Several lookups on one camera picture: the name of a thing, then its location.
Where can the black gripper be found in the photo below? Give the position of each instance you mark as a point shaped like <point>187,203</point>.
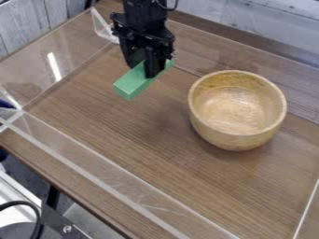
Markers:
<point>140,29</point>

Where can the green rectangular block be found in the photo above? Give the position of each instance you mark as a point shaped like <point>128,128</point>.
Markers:
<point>134,82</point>

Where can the light wooden bowl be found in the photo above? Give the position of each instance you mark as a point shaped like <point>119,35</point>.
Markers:
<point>236,109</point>

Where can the black table leg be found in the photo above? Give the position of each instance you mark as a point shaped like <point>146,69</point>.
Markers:
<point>52,197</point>

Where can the clear acrylic tray wall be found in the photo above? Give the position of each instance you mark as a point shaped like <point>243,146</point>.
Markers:
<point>128,159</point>

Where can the grey metal base plate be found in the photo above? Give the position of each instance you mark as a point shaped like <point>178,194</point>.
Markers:
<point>76,224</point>

